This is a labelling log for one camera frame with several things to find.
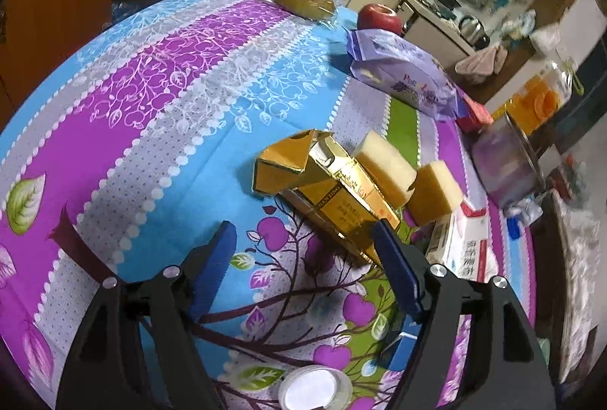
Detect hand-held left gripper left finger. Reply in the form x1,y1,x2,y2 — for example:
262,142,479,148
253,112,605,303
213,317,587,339
56,220,238,410

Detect white plastic sheet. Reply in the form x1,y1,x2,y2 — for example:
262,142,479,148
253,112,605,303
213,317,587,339
552,196,607,382

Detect hanging white plastic bag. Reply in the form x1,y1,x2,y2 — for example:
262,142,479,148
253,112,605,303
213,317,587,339
528,24,563,57

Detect yellow sponge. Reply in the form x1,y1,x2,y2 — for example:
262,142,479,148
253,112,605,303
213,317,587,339
407,161,463,226
355,131,417,209

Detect metal pot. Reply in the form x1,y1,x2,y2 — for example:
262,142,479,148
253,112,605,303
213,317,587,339
469,111,546,209

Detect floral purple blue tablecloth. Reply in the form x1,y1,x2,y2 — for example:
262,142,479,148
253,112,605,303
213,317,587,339
0,0,539,410

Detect red apple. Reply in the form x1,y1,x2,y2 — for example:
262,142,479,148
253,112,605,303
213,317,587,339
357,3,403,35

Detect white and red box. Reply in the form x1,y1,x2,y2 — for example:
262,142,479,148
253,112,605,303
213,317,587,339
424,201,501,283

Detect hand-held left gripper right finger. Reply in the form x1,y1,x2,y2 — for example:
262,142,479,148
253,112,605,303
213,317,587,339
371,218,557,410

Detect gold carton box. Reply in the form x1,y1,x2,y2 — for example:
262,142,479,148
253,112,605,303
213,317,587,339
251,130,401,269

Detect small red box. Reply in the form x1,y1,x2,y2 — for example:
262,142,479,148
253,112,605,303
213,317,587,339
455,94,494,133

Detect purple tissue packet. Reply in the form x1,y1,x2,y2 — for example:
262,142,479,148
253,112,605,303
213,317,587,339
345,30,468,123

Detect metal kettle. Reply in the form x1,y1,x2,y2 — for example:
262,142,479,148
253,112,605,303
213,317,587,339
458,15,489,50

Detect pink hanging towel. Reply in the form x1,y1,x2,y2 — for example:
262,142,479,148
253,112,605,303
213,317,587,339
455,45,508,83

